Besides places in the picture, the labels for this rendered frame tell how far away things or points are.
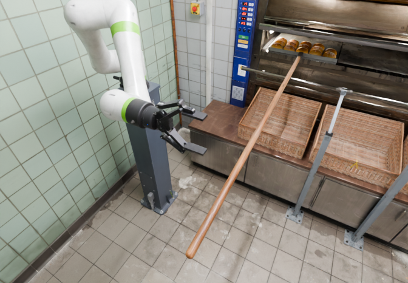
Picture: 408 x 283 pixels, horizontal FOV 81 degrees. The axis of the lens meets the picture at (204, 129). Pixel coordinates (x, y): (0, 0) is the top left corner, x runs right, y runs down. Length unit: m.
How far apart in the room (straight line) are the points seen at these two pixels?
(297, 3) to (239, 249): 1.94
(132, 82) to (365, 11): 1.62
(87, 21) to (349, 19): 1.65
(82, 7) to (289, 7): 1.46
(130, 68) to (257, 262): 1.70
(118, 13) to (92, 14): 0.10
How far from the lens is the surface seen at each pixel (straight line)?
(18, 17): 1.66
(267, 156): 2.07
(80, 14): 1.15
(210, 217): 0.91
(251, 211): 2.36
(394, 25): 2.09
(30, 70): 1.70
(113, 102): 0.86
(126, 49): 1.05
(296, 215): 2.41
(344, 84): 2.24
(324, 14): 2.07
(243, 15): 2.18
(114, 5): 1.14
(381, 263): 2.51
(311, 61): 2.18
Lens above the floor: 1.96
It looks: 39 degrees down
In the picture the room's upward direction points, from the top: straight up
